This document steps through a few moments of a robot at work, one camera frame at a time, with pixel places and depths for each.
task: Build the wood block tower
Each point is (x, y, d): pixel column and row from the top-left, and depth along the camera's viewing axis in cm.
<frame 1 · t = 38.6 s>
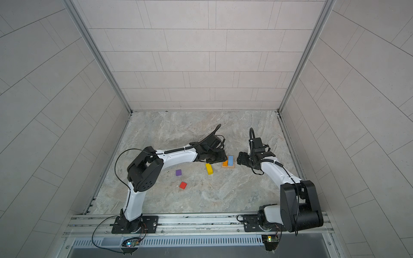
left hand: (229, 157, 88), fingers open
right hand: (242, 159, 89), fingers open
natural wood block lower: (228, 166, 91), on the table
light blue wood block: (230, 160, 92), point 2 cm above the table
yellow wood block: (209, 169, 88), point 2 cm above the table
orange wood block: (226, 163, 90), point 2 cm above the table
red wood cube: (183, 185, 85), on the table

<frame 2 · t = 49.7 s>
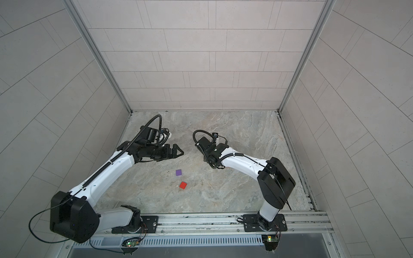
left hand: (180, 152, 78), fingers open
right hand: (209, 156, 87), fingers open
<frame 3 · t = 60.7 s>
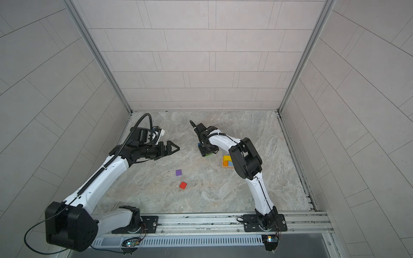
left hand: (176, 148, 77), fingers open
right hand: (206, 152, 97), fingers open
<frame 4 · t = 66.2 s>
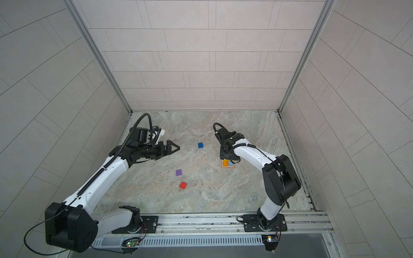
left hand: (177, 148, 76), fingers open
right hand: (225, 156, 89), fingers open
dark blue wood cube: (200, 145, 101), on the table
